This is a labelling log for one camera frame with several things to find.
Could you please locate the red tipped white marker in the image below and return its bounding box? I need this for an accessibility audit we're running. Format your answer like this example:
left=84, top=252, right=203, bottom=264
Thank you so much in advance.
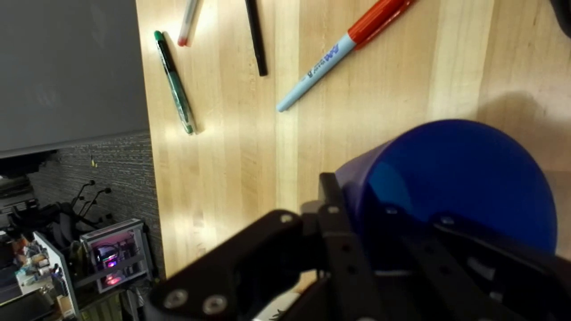
left=175, top=0, right=202, bottom=49

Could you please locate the black marker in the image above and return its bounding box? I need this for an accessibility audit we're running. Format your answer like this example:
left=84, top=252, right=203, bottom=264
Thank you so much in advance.
left=244, top=0, right=269, bottom=79

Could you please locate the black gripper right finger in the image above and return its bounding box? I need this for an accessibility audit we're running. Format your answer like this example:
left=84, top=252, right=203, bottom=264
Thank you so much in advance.
left=409, top=216, right=571, bottom=321

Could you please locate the grey metal cabinet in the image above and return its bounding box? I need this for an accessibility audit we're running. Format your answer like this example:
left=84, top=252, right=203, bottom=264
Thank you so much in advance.
left=0, top=0, right=150, bottom=159

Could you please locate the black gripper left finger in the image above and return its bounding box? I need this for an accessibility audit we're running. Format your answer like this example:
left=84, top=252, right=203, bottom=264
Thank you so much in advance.
left=144, top=172, right=382, bottom=321

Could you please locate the lit computer case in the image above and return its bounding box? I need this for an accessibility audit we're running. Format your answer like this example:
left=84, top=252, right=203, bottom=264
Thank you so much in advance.
left=78, top=218, right=153, bottom=297

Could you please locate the dark green marker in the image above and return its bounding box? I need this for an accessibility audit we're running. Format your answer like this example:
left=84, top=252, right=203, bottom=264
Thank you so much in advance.
left=152, top=29, right=200, bottom=138

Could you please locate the blue plastic cup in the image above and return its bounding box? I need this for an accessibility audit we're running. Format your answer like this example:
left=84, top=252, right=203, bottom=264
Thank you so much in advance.
left=334, top=118, right=560, bottom=264

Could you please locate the orange capped white marker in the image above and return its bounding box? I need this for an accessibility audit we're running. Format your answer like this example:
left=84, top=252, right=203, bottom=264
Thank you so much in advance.
left=275, top=0, right=417, bottom=115

